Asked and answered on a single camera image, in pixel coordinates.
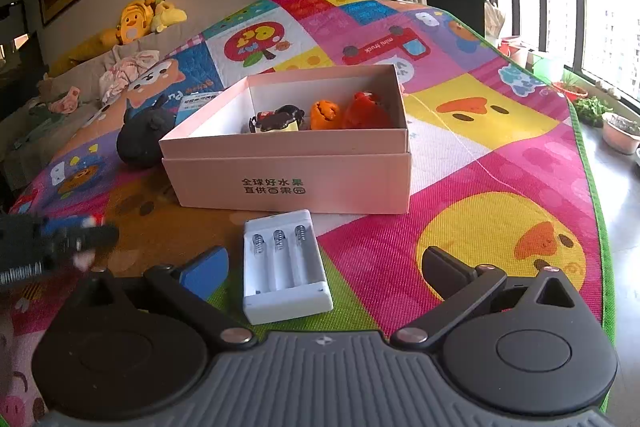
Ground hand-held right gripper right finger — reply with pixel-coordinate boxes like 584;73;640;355
391;246;577;350

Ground white battery holder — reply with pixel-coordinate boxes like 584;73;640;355
242;209;334;326

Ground green plastic container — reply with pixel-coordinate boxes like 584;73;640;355
530;51;567;84

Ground yellow pillow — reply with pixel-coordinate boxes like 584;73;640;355
47;28;121;78

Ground black and yellow toy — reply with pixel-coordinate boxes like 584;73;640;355
248;105;307;134

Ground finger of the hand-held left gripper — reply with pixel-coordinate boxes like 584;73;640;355
50;224;121;264
40;214;103;238

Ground yellow duck plush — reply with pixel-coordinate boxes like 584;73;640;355
116;0;156;45

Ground beige sofa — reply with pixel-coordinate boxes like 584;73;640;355
0;19;201;192

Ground pink and white clothes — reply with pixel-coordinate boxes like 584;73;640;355
99;49;161;104

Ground pink plant pot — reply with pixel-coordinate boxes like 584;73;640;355
601;112;640;156

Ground small pink cloth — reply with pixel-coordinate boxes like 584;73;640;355
47;87;82;114

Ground colourful printed play mat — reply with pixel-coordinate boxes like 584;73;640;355
0;0;618;414

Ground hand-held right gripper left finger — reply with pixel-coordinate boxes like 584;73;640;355
75;246;256;349

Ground yellow dog plush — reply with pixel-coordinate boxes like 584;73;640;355
145;0;188;32

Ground red toy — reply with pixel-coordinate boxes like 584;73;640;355
342;91;394;128

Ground red plant pot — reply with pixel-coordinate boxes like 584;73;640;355
552;81;589;104

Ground orange pumpkin toy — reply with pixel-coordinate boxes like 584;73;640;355
310;99;344;130

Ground black plush toy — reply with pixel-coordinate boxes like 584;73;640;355
116;96;176;168

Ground blue tissue packet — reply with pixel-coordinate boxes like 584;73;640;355
177;91;223;115

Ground green potted plant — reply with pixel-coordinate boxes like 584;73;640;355
572;97;614;128

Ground pink cardboard box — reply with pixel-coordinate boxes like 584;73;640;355
159;63;412;215

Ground white plant pot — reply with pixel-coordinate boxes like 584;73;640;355
500;36;532;68

